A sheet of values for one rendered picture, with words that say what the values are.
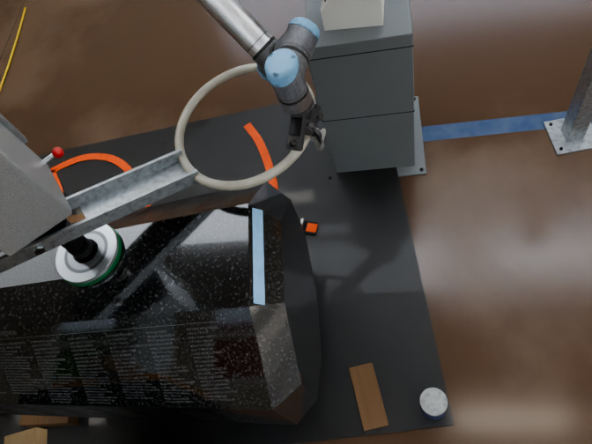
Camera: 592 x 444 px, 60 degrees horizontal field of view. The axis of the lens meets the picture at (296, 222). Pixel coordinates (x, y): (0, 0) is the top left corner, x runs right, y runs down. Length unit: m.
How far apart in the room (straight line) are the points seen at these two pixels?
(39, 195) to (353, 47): 1.21
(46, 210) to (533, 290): 1.87
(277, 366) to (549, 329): 1.20
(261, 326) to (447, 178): 1.40
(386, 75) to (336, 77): 0.19
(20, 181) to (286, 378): 0.92
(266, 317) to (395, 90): 1.12
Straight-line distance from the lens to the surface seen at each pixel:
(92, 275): 1.72
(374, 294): 2.32
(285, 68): 1.36
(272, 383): 1.62
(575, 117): 2.65
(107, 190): 1.70
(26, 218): 1.45
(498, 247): 2.45
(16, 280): 1.92
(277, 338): 1.57
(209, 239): 1.62
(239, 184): 1.56
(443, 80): 2.99
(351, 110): 2.27
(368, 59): 2.06
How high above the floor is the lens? 2.19
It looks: 59 degrees down
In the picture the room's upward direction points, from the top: 24 degrees counter-clockwise
